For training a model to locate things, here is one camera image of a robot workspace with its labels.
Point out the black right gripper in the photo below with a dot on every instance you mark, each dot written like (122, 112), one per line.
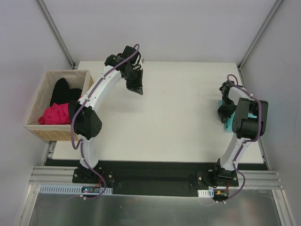
(223, 112)

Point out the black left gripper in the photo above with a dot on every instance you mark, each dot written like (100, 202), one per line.
(134, 83)

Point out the teal t shirt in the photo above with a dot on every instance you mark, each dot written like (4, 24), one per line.
(229, 121)

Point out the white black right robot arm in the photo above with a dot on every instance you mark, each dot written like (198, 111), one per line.
(248, 125)

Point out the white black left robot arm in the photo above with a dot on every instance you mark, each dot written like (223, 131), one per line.
(85, 122)

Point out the wicker laundry basket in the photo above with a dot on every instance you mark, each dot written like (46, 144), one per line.
(81, 79)

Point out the black t shirt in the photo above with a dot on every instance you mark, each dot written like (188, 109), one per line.
(63, 94)

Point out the pink t shirt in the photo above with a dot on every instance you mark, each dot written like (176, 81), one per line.
(55, 115)

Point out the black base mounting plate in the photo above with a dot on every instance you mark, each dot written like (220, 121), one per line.
(182, 179)

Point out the right white cable duct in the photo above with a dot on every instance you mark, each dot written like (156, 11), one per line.
(211, 193)

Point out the white cable duct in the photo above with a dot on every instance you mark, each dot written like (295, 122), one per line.
(211, 193)
(84, 190)

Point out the left rear aluminium post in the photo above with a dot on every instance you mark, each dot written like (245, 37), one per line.
(56, 34)

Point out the aluminium post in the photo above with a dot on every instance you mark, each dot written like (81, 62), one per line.
(262, 29)
(56, 34)

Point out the left white cable duct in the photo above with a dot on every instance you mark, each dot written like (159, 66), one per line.
(84, 190)

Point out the right rear aluminium post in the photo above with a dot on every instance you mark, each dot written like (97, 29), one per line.
(262, 29)

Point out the aluminium front frame rail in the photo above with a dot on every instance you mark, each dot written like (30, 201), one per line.
(61, 172)

